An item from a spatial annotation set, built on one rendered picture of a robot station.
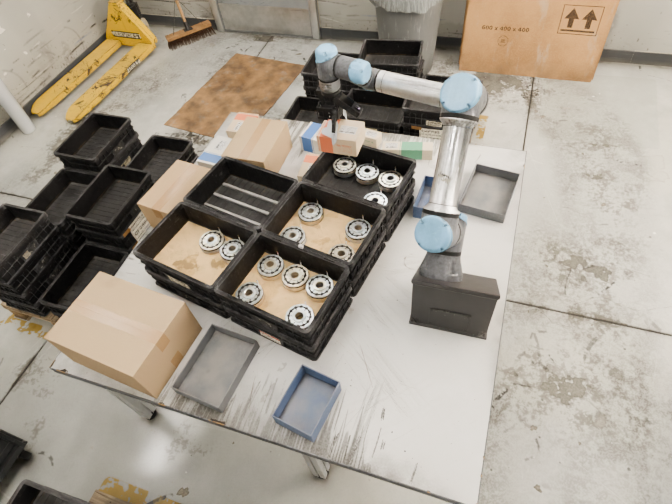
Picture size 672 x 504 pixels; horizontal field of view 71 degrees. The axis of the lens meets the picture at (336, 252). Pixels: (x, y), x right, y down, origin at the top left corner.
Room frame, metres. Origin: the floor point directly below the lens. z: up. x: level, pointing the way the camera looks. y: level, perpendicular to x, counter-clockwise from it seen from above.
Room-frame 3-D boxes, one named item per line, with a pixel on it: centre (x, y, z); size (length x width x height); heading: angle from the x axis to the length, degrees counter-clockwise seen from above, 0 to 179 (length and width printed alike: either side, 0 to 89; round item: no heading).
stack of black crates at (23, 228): (1.76, 1.69, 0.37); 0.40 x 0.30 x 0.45; 155
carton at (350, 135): (1.49, -0.09, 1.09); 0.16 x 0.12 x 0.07; 65
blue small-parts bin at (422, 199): (1.41, -0.47, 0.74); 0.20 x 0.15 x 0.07; 152
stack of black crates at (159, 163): (2.31, 0.98, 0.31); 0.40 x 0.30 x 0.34; 154
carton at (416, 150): (1.76, -0.42, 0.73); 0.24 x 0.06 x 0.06; 75
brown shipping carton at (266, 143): (1.87, 0.30, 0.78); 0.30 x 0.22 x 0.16; 155
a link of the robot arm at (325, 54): (1.50, -0.07, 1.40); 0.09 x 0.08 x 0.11; 50
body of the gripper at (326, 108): (1.51, -0.07, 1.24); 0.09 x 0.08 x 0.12; 65
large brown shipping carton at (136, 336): (0.93, 0.81, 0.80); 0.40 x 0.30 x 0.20; 59
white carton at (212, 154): (1.91, 0.50, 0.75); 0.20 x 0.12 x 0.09; 149
